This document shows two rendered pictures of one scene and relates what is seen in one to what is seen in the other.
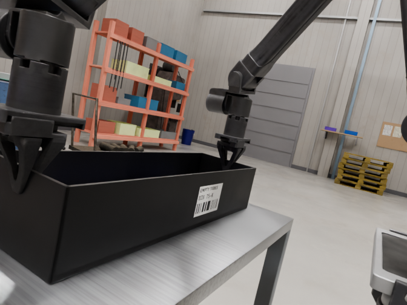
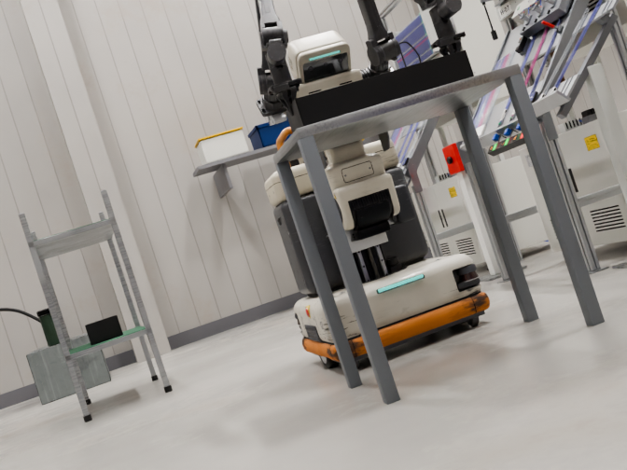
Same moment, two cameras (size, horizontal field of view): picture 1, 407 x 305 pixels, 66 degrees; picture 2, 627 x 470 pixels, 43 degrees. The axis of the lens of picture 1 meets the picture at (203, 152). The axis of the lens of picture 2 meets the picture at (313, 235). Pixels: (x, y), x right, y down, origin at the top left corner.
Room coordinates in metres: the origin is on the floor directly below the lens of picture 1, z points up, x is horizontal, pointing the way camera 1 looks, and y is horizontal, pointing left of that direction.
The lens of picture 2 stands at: (2.53, 1.76, 0.47)
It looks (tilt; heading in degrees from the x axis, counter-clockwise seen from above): 1 degrees up; 229
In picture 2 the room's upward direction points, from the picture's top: 18 degrees counter-clockwise
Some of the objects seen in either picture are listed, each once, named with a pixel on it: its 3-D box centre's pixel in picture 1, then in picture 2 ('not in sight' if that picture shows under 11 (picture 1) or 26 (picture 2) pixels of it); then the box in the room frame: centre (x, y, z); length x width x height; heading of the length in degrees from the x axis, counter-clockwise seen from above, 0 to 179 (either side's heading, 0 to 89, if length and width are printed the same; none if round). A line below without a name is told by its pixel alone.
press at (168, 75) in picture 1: (165, 102); not in sight; (9.56, 1.44, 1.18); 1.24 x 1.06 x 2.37; 155
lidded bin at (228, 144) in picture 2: not in sight; (222, 148); (-1.75, -3.94, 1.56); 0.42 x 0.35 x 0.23; 155
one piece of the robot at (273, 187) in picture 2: not in sight; (344, 208); (0.20, -0.67, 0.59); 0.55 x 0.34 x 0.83; 151
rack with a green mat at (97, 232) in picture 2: not in sight; (95, 305); (0.52, -2.51, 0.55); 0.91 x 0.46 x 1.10; 66
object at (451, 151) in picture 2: not in sight; (476, 209); (-1.14, -1.05, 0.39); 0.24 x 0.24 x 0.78; 66
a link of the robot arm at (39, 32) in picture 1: (41, 40); (440, 14); (0.37, 0.21, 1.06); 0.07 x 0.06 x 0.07; 69
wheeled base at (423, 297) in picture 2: not in sight; (383, 306); (0.25, -0.59, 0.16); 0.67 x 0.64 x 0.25; 61
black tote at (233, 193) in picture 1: (160, 188); (380, 98); (0.61, 0.07, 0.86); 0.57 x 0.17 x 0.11; 151
